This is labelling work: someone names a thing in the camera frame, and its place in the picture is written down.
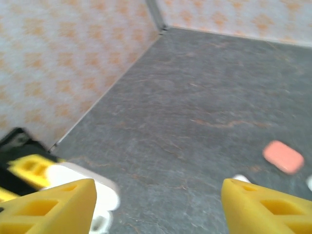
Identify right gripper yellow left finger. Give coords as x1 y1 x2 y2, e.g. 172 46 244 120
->
0 178 98 234

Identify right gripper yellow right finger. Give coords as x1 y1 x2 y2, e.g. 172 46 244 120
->
221 178 312 234

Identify pink earbud charging case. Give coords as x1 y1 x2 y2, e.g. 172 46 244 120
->
262 140 305 175

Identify aluminium table edge rail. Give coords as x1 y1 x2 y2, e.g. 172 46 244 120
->
48 29 164 153

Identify aluminium frame post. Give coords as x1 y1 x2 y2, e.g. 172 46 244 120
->
145 0 169 32

